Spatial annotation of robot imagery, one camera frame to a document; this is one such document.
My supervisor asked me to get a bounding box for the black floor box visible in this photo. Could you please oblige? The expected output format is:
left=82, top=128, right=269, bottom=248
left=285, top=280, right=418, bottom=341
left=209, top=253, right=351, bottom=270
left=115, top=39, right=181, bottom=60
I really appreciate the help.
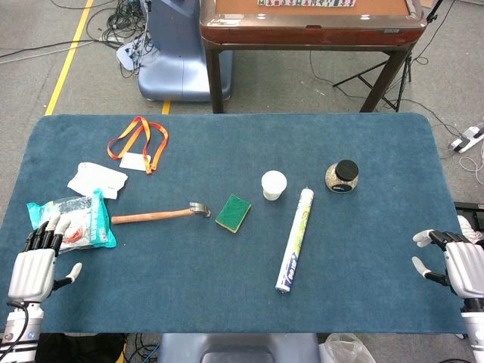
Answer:
left=452, top=201, right=484, bottom=230

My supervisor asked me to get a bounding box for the black tripod stand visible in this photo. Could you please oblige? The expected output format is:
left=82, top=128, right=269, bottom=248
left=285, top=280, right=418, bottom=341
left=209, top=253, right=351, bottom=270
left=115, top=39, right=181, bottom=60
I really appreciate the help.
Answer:
left=332, top=0, right=445, bottom=113

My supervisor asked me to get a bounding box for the black bag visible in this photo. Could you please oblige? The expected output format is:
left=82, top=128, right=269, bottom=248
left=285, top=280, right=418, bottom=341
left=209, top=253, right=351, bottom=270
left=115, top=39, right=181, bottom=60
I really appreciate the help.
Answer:
left=35, top=332, right=128, bottom=363

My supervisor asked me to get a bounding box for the brown mahjong table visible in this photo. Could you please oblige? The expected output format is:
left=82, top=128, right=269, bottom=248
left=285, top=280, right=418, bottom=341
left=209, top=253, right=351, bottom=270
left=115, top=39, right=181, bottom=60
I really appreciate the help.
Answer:
left=198, top=0, right=429, bottom=114

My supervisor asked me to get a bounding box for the green yellow sponge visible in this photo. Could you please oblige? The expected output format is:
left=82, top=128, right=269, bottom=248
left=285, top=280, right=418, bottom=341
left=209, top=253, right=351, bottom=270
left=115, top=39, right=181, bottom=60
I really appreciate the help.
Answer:
left=215, top=193, right=253, bottom=234

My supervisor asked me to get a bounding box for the blue table cloth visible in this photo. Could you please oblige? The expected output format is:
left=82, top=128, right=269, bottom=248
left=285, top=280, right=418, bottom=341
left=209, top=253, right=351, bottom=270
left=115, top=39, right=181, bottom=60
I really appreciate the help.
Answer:
left=0, top=112, right=470, bottom=336

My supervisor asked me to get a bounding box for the white paper packet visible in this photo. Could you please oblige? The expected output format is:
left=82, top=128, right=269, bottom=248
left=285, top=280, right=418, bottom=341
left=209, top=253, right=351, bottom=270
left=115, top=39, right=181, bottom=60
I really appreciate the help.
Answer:
left=67, top=161, right=129, bottom=200

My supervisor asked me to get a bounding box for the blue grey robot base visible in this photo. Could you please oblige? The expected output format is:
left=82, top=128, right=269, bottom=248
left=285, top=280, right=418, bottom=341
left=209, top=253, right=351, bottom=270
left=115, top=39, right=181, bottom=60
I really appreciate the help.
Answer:
left=137, top=0, right=234, bottom=103

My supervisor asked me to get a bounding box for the white badge card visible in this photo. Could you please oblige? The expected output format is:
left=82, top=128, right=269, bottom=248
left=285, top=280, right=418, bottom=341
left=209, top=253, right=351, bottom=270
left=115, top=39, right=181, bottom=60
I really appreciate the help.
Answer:
left=119, top=152, right=152, bottom=172

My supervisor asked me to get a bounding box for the seed jar with black lid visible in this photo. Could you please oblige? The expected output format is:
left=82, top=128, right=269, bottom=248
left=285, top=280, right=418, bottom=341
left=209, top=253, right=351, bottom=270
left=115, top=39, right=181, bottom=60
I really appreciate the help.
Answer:
left=324, top=159, right=359, bottom=194

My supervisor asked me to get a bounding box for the white power strip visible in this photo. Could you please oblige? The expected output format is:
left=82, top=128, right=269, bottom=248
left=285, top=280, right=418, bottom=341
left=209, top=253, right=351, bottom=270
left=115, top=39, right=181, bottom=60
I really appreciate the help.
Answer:
left=448, top=126, right=484, bottom=154

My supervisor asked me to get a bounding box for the orange lanyard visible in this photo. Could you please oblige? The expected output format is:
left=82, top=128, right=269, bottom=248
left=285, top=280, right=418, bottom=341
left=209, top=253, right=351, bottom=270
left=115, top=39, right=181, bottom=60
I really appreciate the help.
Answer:
left=107, top=116, right=169, bottom=176

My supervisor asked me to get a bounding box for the black floor cable bundle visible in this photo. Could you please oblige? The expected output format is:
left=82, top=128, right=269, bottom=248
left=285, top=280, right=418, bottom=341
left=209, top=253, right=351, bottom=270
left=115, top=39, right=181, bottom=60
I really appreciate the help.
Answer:
left=85, top=0, right=154, bottom=79

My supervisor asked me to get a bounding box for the grey robot torso base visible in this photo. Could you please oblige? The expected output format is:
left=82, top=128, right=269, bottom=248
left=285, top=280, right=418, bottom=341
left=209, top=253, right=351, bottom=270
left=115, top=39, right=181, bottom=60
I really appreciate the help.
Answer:
left=157, top=332, right=322, bottom=363

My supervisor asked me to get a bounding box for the clear plastic bag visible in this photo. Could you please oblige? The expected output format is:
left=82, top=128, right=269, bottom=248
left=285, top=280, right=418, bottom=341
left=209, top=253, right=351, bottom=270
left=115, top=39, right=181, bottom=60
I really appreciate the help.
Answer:
left=318, top=332, right=376, bottom=363

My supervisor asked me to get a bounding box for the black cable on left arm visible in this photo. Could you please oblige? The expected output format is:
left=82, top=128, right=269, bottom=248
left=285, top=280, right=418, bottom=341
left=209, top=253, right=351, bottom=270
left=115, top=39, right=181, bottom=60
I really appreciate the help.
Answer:
left=5, top=300, right=30, bottom=355

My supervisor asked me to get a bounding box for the white paper cup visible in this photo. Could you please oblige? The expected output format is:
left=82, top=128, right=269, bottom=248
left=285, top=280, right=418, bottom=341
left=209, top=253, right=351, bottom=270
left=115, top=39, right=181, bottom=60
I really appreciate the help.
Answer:
left=260, top=170, right=288, bottom=202

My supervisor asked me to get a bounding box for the wooden handle claw hammer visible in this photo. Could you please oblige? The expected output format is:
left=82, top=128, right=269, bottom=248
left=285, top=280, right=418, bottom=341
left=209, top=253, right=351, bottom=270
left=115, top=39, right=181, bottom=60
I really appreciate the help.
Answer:
left=110, top=201, right=213, bottom=225

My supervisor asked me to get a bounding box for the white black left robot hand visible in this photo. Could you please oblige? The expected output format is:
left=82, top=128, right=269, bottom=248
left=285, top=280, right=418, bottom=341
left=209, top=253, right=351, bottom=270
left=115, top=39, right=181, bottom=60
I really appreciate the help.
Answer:
left=7, top=213, right=83, bottom=303

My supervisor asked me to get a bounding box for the cling film roll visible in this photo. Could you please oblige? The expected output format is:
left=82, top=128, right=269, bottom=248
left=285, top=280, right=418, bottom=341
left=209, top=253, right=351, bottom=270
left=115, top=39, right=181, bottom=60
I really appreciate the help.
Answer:
left=275, top=185, right=315, bottom=293

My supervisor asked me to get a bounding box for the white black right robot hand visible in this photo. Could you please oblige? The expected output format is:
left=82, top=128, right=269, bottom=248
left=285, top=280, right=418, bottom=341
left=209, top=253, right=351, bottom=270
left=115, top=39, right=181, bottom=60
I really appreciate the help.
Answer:
left=411, top=228, right=484, bottom=300

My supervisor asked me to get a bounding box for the row of printed mahjong tiles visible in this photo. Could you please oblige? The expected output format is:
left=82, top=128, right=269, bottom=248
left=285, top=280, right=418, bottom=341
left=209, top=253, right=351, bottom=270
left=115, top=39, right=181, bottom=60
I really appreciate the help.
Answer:
left=257, top=0, right=357, bottom=8

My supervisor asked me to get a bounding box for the teal snack bag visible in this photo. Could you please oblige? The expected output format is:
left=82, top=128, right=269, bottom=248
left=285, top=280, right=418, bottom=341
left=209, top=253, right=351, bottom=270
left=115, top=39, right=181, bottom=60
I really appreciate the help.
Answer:
left=26, top=188, right=118, bottom=255

